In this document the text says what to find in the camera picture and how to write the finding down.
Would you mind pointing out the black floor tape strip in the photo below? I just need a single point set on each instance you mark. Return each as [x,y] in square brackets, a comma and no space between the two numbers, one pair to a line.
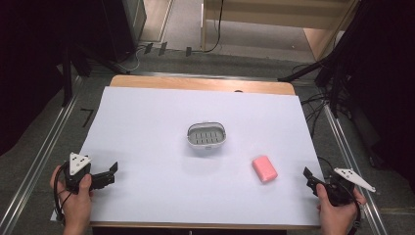
[188,51]
[148,48]
[162,48]

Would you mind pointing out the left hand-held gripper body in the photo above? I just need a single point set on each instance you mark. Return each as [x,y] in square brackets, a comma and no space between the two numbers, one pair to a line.
[77,164]

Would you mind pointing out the person's left hand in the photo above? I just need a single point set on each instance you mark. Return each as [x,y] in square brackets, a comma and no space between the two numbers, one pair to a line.
[76,205]

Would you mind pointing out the person's right hand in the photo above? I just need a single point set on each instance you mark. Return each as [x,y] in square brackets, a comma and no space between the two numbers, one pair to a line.
[339,215]

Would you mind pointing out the black metal stand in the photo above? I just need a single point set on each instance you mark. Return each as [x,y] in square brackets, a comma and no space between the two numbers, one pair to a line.
[67,81]
[334,78]

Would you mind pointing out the black curtain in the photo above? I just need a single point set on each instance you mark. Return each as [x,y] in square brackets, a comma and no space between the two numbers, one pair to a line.
[388,81]
[26,65]

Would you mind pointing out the pink soap bar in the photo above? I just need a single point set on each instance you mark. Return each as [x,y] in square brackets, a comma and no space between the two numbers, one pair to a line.
[264,169]

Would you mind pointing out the white paper sheet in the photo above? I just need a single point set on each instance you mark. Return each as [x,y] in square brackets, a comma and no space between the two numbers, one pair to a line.
[195,182]

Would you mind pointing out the light wooden furniture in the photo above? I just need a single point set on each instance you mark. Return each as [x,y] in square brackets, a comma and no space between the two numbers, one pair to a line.
[261,14]

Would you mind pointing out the wooden table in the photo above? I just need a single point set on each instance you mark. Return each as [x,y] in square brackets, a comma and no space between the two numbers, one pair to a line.
[195,83]

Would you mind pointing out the metal floor rail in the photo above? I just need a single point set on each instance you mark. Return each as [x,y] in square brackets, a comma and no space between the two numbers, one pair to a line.
[345,153]
[42,153]

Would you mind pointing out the white grey soap dish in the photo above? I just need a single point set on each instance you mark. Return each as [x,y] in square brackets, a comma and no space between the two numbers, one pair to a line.
[206,136]

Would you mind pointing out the dark cabinet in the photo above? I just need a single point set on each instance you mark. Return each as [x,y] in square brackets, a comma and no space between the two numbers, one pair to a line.
[124,23]

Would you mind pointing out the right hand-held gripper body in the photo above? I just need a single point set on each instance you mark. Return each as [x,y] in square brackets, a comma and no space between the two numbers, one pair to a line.
[342,187]

